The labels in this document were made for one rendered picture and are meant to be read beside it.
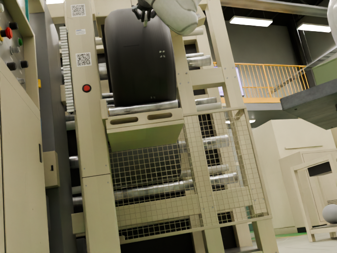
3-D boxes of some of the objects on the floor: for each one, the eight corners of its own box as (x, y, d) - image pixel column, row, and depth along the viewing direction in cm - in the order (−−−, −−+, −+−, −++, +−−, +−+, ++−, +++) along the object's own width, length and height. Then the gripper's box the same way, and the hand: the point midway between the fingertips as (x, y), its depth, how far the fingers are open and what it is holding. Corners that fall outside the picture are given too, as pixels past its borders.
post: (96, 326, 152) (51, -131, 222) (99, 319, 165) (56, -110, 235) (127, 319, 154) (73, -131, 224) (128, 313, 167) (77, -111, 237)
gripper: (162, -12, 150) (157, 15, 173) (130, -10, 148) (129, 17, 171) (164, 5, 149) (159, 30, 172) (132, 8, 147) (132, 32, 170)
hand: (145, 20), depth 168 cm, fingers closed
